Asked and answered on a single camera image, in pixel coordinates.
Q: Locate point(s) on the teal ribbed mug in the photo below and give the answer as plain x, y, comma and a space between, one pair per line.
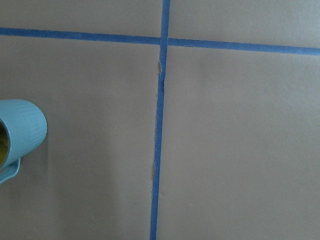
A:
23, 127

